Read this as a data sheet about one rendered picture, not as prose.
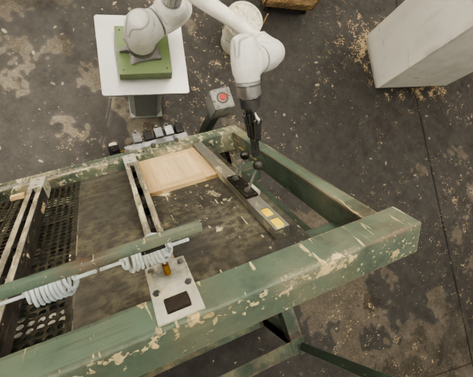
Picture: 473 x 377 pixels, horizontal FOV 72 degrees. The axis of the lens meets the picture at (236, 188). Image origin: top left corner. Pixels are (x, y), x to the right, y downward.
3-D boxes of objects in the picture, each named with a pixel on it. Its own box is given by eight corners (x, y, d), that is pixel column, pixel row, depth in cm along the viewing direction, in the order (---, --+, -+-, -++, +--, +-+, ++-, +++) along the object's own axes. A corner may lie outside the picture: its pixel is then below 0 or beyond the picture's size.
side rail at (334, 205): (244, 146, 192) (242, 129, 187) (387, 249, 100) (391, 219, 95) (234, 149, 190) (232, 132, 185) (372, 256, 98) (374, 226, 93)
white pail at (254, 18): (248, 28, 300) (266, -8, 255) (253, 59, 297) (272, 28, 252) (215, 28, 291) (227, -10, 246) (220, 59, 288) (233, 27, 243)
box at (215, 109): (221, 98, 203) (228, 85, 186) (227, 116, 203) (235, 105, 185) (203, 102, 200) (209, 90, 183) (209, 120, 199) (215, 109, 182)
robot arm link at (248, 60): (252, 84, 110) (271, 75, 119) (247, 34, 103) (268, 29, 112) (227, 84, 116) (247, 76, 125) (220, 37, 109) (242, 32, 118)
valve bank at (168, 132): (183, 125, 213) (187, 112, 190) (190, 146, 212) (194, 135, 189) (105, 144, 199) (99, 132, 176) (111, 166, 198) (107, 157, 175)
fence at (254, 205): (202, 148, 182) (200, 141, 180) (290, 235, 103) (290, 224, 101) (194, 150, 181) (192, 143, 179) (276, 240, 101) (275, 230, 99)
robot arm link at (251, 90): (254, 77, 122) (255, 93, 125) (231, 81, 120) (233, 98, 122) (264, 80, 114) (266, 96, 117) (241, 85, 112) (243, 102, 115)
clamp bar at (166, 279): (141, 164, 172) (128, 120, 161) (213, 339, 73) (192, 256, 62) (122, 169, 169) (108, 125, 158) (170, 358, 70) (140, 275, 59)
